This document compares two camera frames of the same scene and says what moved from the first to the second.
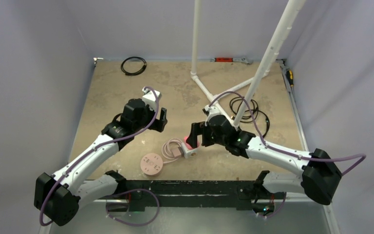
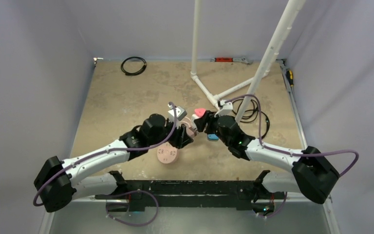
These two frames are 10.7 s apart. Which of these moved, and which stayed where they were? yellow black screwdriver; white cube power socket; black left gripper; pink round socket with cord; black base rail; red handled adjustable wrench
Moved: white cube power socket; black left gripper; pink round socket with cord
Stayed: yellow black screwdriver; black base rail; red handled adjustable wrench
